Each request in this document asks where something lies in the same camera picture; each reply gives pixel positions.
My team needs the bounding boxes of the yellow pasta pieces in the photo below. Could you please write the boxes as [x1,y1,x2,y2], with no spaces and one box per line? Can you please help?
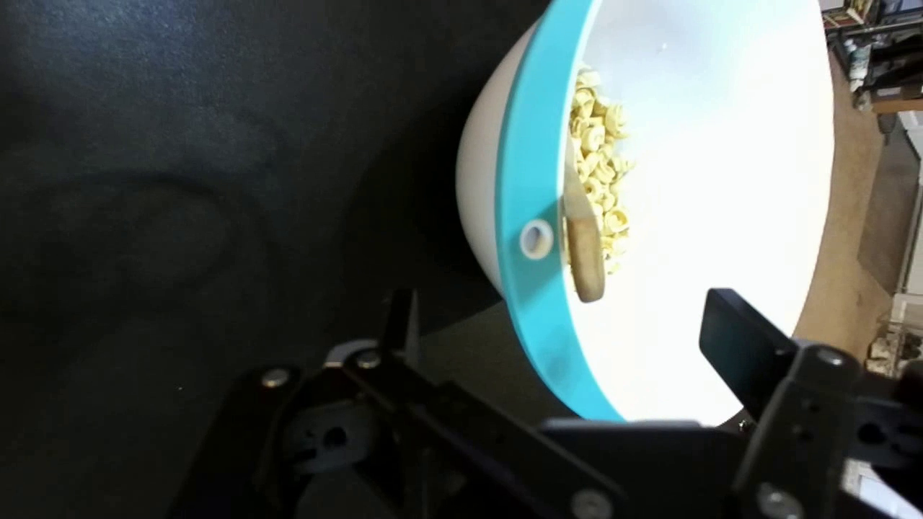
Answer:
[564,67,638,276]

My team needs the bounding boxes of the wooden stirring spoon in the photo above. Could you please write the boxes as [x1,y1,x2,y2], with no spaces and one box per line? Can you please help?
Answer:
[560,142,610,307]

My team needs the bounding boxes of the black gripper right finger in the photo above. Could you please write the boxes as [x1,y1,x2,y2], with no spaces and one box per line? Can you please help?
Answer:
[697,286,923,519]

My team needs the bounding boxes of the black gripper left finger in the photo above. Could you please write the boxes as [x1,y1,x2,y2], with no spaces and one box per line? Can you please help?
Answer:
[170,286,628,519]

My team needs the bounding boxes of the white teal-rimmed mixing bowl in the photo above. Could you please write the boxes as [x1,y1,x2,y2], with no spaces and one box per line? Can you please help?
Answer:
[455,0,838,426]

